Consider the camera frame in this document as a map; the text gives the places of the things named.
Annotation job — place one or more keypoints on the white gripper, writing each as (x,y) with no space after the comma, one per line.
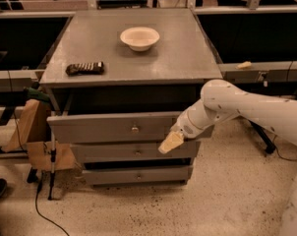
(185,125)

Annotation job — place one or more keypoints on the grey top drawer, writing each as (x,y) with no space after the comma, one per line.
(112,128)

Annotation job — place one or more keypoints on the grey drawer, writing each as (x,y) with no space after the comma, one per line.
(85,153)
(112,128)
(138,175)

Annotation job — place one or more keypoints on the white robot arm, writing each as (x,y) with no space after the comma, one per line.
(222,101)

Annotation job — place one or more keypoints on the grey middle drawer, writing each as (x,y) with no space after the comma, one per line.
(85,153)

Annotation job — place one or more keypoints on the grey bottom drawer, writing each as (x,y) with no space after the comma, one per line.
(138,175)

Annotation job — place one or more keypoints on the grey drawer cabinet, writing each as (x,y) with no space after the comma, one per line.
(118,80)

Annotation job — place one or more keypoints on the black table leg base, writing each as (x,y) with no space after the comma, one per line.
(270,145)

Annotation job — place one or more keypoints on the small yellow foam piece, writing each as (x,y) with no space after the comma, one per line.
(244,65)

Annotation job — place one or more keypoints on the white bowl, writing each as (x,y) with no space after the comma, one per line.
(140,38)

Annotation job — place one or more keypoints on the dark striped snack bar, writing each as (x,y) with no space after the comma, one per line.
(93,68)

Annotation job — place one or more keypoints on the black tripod leg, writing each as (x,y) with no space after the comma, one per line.
(53,160)

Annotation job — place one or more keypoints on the green clamp handle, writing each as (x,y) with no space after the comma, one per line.
(32,93)

